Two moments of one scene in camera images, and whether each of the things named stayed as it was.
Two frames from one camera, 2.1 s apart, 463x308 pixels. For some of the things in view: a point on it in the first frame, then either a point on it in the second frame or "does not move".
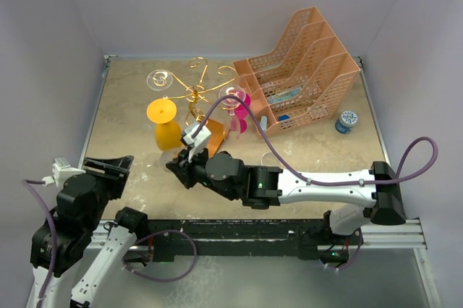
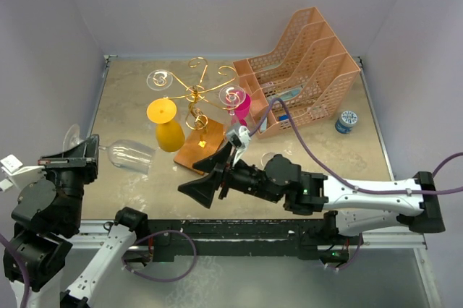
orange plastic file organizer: x=303 y=77 does not move
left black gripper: x=116 y=171 → x=84 y=157
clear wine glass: x=160 y=79 does not move
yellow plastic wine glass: x=168 y=134 does not move
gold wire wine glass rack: x=198 y=92 does not move
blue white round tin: x=346 y=121 does not move
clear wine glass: x=168 y=156 → x=129 y=155
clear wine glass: x=268 y=159 does not move
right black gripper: x=184 y=172 → x=202 y=189
